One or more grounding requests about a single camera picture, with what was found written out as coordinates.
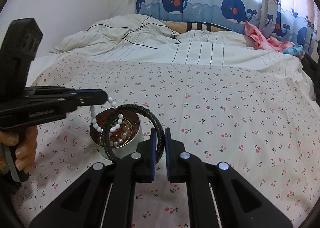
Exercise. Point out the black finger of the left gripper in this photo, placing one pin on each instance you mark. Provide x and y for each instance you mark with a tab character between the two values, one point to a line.
91	101
87	92

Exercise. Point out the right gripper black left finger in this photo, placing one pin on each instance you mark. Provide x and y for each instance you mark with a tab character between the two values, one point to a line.
103	195

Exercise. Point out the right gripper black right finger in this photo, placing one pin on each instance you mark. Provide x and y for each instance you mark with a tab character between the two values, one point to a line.
218	196

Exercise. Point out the person's left forearm dark sleeve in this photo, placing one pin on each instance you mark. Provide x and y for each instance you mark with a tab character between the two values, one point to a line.
9	187

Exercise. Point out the person's left hand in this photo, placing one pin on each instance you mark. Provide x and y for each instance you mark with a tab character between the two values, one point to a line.
26	149

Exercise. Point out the round silver metal tin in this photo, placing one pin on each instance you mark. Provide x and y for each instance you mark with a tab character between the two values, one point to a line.
124	140

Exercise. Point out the white striped duvet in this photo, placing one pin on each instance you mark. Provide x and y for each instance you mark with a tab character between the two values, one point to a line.
139	38

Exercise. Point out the cherry print bed sheet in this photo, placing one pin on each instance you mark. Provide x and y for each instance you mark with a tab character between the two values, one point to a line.
260	121

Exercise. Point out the striped beige pillow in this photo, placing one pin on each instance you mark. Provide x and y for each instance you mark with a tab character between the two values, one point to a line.
183	27

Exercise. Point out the black jacket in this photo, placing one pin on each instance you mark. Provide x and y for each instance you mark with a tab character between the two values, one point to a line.
311	68

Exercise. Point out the pink cloth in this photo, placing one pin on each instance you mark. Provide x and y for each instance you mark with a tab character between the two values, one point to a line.
261	42

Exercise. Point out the blue whale print curtain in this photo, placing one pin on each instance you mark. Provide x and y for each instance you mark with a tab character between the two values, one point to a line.
286	20

